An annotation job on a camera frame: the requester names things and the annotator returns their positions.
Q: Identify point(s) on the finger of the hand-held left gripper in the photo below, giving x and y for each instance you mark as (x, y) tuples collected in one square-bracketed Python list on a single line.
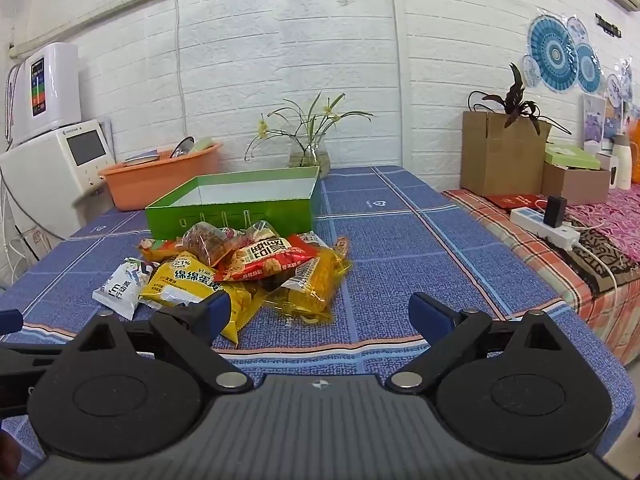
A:
[(10, 321)]

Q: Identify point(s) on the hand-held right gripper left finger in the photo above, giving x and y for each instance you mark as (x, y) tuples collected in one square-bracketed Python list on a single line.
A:
[(217, 306)]

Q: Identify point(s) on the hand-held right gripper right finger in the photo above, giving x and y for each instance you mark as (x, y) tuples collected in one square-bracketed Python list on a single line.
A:
[(425, 310)]

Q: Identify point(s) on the yellow clear chips packet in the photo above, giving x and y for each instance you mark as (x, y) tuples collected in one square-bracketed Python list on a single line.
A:
[(240, 310)]

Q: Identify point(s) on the yellow printed snack packet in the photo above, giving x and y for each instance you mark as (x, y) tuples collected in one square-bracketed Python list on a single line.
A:
[(185, 280)]

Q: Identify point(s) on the red snack packet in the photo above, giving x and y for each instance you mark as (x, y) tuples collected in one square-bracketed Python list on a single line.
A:
[(260, 257)]

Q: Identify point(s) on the pale clear snack packet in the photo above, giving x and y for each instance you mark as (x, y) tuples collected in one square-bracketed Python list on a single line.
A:
[(262, 232)]

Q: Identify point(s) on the green cardboard box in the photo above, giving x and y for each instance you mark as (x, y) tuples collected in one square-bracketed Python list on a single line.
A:
[(225, 217)]

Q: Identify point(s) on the yellow corn packet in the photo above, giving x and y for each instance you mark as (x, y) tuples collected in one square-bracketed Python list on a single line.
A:
[(312, 285)]

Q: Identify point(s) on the small orange snack packet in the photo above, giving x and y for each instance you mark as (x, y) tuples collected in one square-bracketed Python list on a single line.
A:
[(342, 247)]

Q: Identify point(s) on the person's left hand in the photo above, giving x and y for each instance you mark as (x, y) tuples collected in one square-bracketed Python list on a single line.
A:
[(7, 452)]

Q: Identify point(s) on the blue checked cloth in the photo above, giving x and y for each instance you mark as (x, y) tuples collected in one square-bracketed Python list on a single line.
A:
[(400, 240)]

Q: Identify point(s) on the red booklet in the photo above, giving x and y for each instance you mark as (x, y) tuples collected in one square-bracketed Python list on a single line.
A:
[(510, 201)]

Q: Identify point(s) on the white power strip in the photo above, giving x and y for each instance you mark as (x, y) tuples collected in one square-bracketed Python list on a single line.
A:
[(530, 220)]

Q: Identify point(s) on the orange plastic basin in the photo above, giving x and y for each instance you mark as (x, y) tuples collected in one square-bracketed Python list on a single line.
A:
[(150, 185)]

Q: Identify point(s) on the white appliance with screen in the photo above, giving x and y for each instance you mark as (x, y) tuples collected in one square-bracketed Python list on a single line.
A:
[(45, 175)]

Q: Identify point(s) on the pale green container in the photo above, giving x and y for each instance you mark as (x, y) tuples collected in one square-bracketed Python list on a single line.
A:
[(202, 145)]

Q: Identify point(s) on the metal bowl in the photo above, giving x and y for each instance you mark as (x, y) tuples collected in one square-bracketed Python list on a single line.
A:
[(182, 147)]

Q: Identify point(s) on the black charger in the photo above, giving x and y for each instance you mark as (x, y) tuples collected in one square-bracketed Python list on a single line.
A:
[(555, 212)]

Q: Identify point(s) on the large cardboard box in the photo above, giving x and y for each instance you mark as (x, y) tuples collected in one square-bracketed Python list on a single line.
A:
[(500, 160)]

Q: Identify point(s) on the brown patterned cloth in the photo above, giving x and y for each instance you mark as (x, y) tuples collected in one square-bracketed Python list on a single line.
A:
[(600, 260)]

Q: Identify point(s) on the small cardboard box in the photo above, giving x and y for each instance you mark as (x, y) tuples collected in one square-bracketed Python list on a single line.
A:
[(575, 185)]

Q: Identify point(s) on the glass vase with flowers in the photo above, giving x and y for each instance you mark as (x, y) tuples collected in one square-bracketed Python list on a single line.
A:
[(312, 125)]

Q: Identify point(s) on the flat green box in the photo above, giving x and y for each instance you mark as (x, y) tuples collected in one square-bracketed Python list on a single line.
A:
[(570, 156)]

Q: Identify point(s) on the pink patterned cloth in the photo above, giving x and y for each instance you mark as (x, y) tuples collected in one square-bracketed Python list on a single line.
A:
[(620, 215)]

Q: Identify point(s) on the white water purifier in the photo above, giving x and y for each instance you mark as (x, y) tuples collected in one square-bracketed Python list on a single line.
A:
[(60, 90)]

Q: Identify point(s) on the white thermos bottle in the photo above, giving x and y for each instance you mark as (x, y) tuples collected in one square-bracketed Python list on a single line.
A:
[(621, 165)]

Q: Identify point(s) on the photo print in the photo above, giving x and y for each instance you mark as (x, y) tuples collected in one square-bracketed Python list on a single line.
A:
[(595, 117)]

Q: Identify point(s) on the orange bag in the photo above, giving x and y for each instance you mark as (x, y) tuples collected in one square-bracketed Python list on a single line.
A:
[(636, 152)]

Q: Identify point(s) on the large blue paper fan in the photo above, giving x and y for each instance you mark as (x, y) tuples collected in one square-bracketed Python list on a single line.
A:
[(552, 52)]

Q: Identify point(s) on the medium blue paper fan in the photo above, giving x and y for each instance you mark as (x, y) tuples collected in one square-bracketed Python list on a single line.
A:
[(589, 67)]

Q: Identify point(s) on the pale paper fan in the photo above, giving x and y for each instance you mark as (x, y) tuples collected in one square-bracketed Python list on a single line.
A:
[(576, 27)]

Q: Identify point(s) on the white wall socket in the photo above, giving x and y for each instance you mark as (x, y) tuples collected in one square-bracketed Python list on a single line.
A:
[(36, 241)]

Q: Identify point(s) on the white wall pipe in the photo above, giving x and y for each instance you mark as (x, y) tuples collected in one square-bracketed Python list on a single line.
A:
[(125, 7)]

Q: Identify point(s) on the black wall sign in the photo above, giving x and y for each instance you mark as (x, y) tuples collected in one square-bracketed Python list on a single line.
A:
[(607, 25)]

